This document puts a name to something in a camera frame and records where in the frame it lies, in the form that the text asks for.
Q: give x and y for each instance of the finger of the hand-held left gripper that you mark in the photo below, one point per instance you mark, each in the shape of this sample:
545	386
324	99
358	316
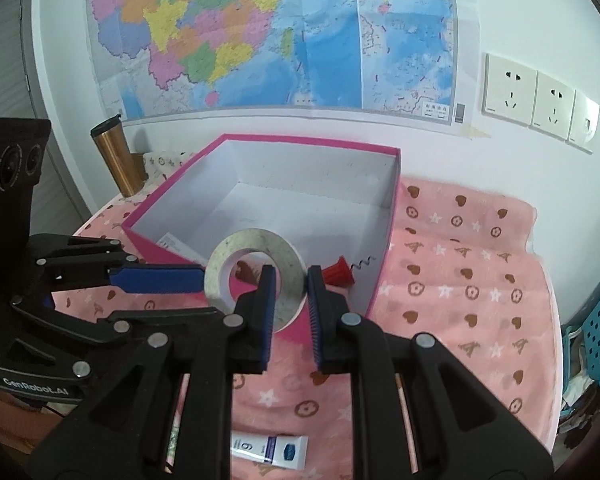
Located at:
155	280
105	330

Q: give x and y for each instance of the gold metal tumbler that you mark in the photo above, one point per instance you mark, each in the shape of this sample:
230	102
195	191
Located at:
117	160

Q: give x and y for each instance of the cream printed cloth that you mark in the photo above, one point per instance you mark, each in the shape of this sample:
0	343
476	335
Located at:
165	162

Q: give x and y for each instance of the white wall socket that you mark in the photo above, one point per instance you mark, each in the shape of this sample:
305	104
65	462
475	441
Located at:
554	105
510	85

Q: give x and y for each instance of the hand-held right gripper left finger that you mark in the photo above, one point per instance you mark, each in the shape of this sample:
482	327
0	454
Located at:
265	310

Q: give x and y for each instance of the white wall faceplate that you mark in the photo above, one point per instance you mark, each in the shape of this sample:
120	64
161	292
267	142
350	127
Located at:
584	122

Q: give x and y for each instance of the pink printed cloth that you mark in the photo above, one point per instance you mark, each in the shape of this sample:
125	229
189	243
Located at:
455	285

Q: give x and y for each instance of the pink cardboard box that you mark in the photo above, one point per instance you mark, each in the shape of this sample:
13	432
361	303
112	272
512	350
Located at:
305	170

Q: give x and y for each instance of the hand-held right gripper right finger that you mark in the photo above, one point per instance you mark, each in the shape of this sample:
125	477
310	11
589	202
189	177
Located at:
316	310

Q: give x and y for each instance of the white tape roll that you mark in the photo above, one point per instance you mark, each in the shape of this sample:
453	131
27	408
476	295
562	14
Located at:
250	239

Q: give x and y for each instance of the white blue ointment tube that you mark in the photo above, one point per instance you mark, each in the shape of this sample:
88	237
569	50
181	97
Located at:
280	452

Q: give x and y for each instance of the colourful wall map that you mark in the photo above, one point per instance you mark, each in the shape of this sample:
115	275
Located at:
280	35

